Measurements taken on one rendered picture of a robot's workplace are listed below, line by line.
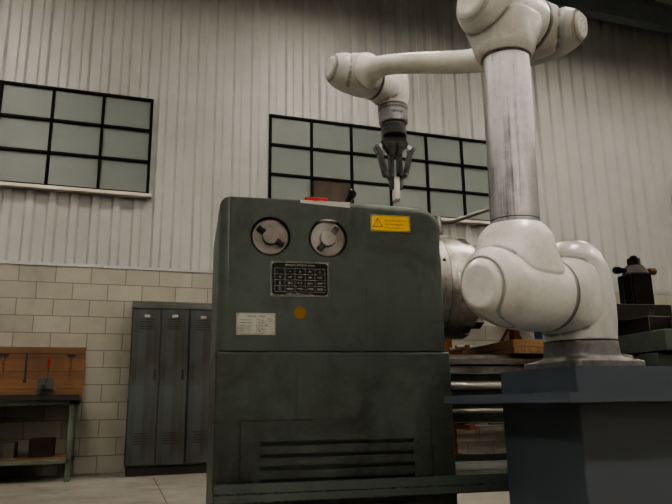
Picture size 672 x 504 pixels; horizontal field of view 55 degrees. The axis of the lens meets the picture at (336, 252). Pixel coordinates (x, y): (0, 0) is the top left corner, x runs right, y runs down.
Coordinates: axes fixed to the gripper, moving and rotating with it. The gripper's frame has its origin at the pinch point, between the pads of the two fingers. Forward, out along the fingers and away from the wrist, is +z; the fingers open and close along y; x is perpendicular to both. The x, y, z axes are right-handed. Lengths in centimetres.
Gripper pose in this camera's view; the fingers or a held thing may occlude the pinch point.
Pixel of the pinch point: (396, 189)
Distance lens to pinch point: 193.4
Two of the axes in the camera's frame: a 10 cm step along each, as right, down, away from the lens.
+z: 0.2, 9.7, -2.3
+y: 9.8, 0.3, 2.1
